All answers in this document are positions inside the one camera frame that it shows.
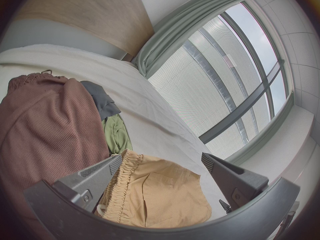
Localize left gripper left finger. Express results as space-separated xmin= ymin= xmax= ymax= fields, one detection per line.
xmin=52 ymin=155 xmax=123 ymax=213

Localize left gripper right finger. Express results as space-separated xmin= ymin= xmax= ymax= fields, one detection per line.
xmin=202 ymin=153 xmax=269 ymax=209

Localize mustard yellow trousers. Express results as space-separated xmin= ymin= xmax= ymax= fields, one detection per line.
xmin=96 ymin=149 xmax=212 ymax=228

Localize bed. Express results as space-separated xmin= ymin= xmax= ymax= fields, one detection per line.
xmin=0 ymin=0 xmax=234 ymax=223

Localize green garment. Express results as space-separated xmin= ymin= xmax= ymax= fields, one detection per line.
xmin=101 ymin=114 xmax=133 ymax=156

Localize brown shorts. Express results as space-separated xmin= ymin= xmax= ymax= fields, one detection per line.
xmin=0 ymin=73 xmax=110 ymax=234

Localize black garment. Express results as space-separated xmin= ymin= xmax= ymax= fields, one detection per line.
xmin=80 ymin=81 xmax=122 ymax=121

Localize window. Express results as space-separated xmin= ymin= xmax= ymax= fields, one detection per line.
xmin=146 ymin=1 xmax=294 ymax=159

